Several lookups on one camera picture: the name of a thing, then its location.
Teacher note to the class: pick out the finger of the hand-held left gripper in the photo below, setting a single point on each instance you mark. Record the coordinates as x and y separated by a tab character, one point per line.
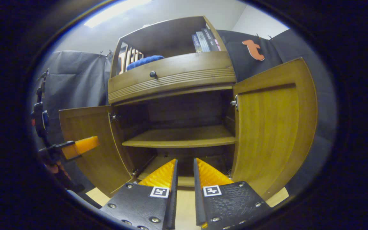
81	146

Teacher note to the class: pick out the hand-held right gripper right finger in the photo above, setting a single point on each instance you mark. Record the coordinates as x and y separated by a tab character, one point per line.
197	195

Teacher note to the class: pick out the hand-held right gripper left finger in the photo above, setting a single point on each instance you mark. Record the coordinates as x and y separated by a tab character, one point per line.
174	191

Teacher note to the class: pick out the wooden cabinet door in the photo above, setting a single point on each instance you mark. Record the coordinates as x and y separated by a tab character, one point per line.
88	123
267	134

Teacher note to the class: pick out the wooden double-door shoe cabinet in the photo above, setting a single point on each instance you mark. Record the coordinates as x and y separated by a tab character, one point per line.
171	35

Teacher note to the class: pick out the metal door hinge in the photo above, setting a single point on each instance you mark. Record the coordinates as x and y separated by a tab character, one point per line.
113	117
234	103

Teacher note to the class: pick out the wooden inner cabinet shelf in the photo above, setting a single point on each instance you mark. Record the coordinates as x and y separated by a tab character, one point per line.
184	137

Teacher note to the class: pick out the wooden cabinet drawer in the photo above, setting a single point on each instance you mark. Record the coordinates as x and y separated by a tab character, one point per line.
184	76

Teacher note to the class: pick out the black backdrop cloth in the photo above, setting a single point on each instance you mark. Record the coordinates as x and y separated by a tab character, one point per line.
75	80

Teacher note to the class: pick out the pink flat board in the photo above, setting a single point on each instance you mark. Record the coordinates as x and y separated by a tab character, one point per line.
133	59

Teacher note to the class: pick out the black round drawer knob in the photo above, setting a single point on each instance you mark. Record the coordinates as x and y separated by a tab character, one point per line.
153	74

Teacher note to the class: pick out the blue folded towel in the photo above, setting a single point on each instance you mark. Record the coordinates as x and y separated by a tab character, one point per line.
144	62

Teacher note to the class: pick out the dark book yellow print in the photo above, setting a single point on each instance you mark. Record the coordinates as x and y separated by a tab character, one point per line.
196	44

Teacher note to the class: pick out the grey book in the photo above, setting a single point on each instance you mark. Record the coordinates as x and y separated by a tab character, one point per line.
203	42

